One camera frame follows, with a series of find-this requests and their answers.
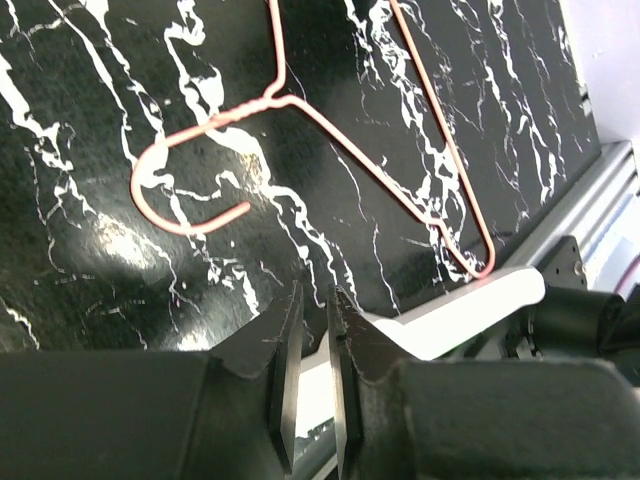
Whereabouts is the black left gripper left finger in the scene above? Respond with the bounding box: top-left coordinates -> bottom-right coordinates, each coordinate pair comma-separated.
1,282 -> 304,479

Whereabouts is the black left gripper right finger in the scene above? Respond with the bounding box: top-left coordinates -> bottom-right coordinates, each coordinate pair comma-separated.
328,289 -> 639,479

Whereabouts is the white rack base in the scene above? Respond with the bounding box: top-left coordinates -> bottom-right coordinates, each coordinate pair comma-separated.
295,266 -> 546,437

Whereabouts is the pink hanger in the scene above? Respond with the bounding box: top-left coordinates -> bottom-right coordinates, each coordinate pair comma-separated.
129,0 -> 497,280

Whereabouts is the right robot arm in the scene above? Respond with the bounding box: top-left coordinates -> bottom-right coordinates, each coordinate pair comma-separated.
444,236 -> 639,388

